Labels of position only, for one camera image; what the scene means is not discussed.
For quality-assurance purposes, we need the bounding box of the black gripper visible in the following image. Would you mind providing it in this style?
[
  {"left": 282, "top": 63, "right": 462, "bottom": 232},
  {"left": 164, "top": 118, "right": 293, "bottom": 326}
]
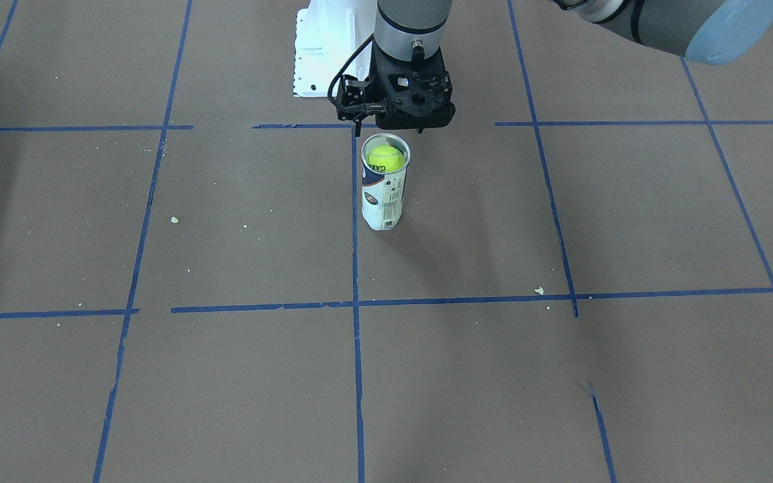
[{"left": 368, "top": 46, "right": 455, "bottom": 131}]

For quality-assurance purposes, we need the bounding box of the yellow tennis ball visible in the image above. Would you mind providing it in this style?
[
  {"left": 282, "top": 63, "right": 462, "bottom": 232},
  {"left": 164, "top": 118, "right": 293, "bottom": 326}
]
[{"left": 366, "top": 144, "right": 406, "bottom": 173}]

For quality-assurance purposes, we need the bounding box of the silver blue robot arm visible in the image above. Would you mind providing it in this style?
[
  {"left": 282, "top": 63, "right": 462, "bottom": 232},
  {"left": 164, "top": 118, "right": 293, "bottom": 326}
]
[{"left": 364, "top": 1, "right": 773, "bottom": 131}]

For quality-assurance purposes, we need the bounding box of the white tennis ball can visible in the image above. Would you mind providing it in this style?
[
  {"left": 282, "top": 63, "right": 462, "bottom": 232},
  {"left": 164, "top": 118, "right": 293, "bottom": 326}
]
[{"left": 361, "top": 133, "right": 411, "bottom": 231}]

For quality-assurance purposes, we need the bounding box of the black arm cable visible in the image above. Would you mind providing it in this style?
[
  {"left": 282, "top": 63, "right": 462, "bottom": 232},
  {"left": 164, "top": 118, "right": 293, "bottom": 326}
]
[{"left": 327, "top": 35, "right": 375, "bottom": 108}]

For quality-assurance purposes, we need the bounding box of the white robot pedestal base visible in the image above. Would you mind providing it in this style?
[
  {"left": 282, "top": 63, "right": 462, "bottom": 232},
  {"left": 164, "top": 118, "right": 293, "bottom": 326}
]
[{"left": 293, "top": 1, "right": 376, "bottom": 98}]

